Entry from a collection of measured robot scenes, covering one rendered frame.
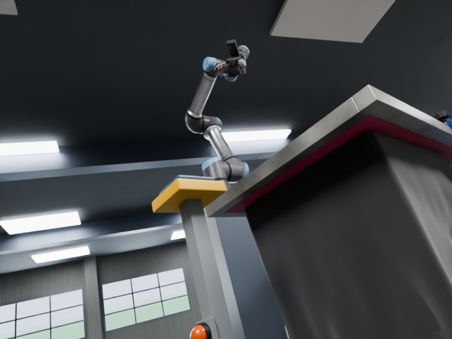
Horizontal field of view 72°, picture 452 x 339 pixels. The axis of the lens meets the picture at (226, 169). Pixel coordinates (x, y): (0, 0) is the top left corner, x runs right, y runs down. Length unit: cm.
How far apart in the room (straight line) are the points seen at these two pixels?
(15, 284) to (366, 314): 984
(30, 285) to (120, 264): 226
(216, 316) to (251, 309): 75
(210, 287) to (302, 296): 29
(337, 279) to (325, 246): 8
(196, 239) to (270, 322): 82
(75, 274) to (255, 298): 883
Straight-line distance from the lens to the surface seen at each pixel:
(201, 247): 69
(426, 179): 90
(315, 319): 87
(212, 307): 67
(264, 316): 143
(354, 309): 80
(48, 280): 1011
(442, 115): 118
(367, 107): 67
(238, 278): 141
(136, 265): 1000
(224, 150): 179
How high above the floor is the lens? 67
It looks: 25 degrees up
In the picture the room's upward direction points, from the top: 16 degrees counter-clockwise
